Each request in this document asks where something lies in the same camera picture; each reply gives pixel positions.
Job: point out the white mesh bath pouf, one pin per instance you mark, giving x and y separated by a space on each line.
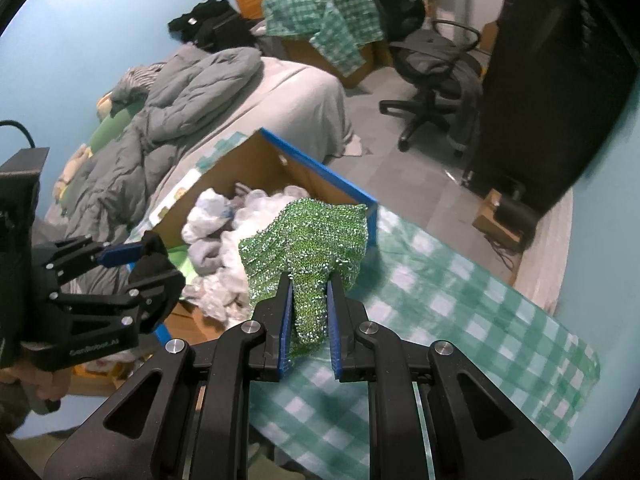
232 270

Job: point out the white patterned sock bundle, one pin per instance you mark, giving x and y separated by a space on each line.
205 215

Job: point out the grey striped cloth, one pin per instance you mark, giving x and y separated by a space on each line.
142 77

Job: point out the black clothes pile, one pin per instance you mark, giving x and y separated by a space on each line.
210 25

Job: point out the plain cardboard box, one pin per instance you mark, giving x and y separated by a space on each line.
300 50

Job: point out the grey duvet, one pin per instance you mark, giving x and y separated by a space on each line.
150 135

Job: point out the grey sock ball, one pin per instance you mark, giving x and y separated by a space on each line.
205 257

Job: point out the green checked tablecloth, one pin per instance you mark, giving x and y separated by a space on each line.
450 310

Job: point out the small cardboard box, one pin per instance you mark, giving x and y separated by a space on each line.
487 220

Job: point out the black device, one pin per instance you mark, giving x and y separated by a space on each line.
517 215

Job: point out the green sparkly cloth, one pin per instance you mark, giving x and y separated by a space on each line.
300 245

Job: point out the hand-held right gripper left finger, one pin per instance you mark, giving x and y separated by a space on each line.
286 330

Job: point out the person's left hand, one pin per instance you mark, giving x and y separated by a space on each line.
45 387

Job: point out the bed with beige sheet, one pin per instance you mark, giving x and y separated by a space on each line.
300 90

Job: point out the blue-rimmed cardboard box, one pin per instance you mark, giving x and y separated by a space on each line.
260 170

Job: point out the beige plush toy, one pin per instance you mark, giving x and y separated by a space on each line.
75 160

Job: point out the black office chair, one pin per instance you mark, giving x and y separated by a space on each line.
430 105

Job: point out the green checked cloth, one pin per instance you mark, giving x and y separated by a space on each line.
345 25

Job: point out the black monitor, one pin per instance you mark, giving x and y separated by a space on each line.
540 85

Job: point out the green pillow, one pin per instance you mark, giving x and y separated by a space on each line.
107 130

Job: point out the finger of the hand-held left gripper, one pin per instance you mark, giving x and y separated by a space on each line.
155 285
120 255

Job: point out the light green microfiber cloth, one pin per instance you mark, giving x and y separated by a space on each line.
180 265

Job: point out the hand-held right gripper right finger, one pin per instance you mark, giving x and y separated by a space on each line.
334 340

